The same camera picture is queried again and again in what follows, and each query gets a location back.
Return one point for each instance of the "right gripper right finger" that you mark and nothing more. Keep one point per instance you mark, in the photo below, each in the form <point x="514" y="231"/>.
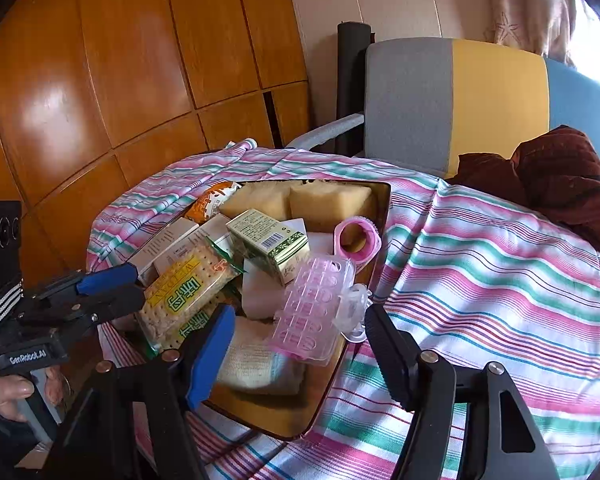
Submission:
<point x="423" y="383"/>

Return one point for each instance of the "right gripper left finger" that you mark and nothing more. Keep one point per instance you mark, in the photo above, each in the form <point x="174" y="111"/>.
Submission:
<point x="177" y="382"/>

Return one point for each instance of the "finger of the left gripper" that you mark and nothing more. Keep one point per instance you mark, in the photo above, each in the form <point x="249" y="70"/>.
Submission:
<point x="72" y="320"/>
<point x="78" y="284"/>

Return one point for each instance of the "white carton box with text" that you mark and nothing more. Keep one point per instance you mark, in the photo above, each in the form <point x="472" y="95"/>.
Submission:
<point x="145" y="258"/>

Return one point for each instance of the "cracker packet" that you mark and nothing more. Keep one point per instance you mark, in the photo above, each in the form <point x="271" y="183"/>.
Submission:
<point x="182" y="291"/>

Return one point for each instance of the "cream sock grey cuff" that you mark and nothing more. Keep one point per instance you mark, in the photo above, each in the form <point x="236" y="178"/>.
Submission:
<point x="252" y="366"/>

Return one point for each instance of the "orange snack bag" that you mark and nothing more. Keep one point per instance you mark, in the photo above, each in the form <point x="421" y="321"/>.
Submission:
<point x="210" y="201"/>

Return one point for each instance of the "white foam block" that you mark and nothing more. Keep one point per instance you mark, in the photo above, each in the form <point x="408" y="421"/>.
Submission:
<point x="262" y="295"/>
<point x="319" y="242"/>

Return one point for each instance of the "green small carton box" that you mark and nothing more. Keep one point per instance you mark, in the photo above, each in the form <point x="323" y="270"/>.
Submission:
<point x="273" y="247"/>

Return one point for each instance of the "white carton box with barcode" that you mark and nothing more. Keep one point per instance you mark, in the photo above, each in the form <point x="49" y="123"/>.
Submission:
<point x="214" y="229"/>

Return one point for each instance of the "left hand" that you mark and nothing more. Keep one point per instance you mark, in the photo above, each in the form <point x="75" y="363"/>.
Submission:
<point x="15" y="388"/>

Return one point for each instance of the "gold metal tin tray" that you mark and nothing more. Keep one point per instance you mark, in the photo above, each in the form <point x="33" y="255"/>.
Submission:
<point x="322" y="205"/>

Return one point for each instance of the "striped pink green tablecloth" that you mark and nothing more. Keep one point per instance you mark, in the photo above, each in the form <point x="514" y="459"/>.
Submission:
<point x="471" y="276"/>

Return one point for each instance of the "wooden wardrobe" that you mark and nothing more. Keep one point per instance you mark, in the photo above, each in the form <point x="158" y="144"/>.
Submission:
<point x="97" y="95"/>

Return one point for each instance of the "dark red jacket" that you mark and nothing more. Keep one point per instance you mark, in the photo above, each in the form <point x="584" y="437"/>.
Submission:
<point x="556" y="174"/>

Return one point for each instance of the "grey yellow blue chair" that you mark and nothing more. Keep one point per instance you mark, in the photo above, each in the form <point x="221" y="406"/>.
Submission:
<point x="429" y="100"/>

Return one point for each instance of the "black rolled mat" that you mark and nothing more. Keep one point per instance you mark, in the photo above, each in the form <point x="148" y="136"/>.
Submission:
<point x="353" y="41"/>

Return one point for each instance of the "beige patterned curtain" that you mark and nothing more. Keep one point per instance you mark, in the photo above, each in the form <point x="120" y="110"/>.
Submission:
<point x="543" y="27"/>

